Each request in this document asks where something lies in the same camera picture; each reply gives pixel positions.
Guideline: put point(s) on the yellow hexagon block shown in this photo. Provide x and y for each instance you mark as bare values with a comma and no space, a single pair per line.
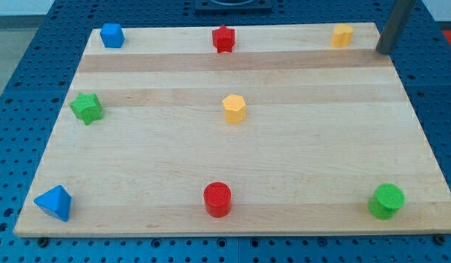
234,108

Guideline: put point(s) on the yellow heart block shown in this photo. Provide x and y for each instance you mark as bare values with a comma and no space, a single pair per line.
342,35

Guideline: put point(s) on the light wooden board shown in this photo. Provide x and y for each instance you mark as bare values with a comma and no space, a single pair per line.
324,128

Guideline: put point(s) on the red cylinder block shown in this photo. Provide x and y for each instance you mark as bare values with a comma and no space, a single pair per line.
218,199

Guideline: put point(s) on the red star block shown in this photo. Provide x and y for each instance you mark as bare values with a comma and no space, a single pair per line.
223,39

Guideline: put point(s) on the green star block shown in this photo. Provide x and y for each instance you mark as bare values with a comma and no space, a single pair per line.
87,108

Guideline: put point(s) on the blue cube block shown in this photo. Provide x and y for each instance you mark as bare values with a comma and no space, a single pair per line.
112,35

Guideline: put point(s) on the green cylinder block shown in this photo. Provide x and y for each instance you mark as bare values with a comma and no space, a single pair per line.
386,201

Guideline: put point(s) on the blue triangle block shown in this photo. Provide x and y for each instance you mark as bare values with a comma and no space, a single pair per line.
55,202

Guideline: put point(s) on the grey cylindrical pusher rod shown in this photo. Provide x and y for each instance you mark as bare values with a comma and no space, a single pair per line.
393,28

